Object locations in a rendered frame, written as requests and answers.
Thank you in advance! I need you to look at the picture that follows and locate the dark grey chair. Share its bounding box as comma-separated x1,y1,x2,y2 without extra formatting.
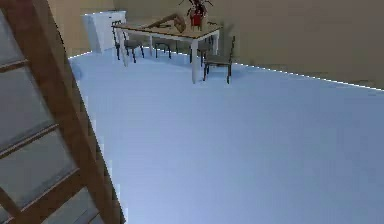
202,35,236,85
153,39,172,60
111,20,146,64
189,34,215,67

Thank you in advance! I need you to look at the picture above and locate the brown wooden shelf unit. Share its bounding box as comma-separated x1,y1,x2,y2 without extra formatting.
0,0,127,224

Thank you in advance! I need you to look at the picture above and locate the white cabinet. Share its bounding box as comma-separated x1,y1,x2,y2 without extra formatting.
80,10,128,54

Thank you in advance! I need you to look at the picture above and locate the red potted house plant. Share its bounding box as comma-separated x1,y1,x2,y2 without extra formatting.
178,0,215,32

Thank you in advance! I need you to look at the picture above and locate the wooden table with white legs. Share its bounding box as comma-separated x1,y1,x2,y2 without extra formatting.
112,19,224,85

